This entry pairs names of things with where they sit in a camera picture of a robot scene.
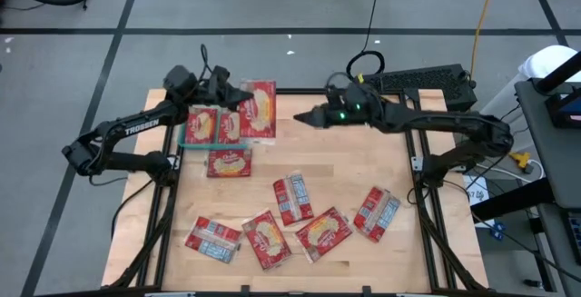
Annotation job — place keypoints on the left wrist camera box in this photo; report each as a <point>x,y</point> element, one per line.
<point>179,81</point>

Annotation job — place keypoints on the small blue tag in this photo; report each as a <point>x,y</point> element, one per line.
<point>499,231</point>

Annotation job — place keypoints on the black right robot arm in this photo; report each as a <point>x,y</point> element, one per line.
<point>454,122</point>

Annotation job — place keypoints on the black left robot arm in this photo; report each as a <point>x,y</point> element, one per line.
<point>136,126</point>

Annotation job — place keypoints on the grey side table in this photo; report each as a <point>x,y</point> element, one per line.
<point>558,165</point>

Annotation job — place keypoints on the yellow plug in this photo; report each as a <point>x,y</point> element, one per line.
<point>521,160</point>

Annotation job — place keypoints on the white bin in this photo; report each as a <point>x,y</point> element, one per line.
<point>544,61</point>

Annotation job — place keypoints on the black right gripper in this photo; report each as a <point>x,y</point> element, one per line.
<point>363,117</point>

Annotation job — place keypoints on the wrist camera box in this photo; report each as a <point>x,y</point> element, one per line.
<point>179,81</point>
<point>336,96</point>

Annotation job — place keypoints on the white paper sheet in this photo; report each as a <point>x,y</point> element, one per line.
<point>476,197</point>

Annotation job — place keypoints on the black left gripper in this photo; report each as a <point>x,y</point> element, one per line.
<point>218,86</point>

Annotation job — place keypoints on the black monitor stand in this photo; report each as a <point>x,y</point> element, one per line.
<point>563,67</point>

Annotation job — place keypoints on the teal plastic basket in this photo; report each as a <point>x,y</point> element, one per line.
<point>204,146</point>

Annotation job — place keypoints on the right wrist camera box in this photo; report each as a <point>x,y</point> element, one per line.
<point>336,96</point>

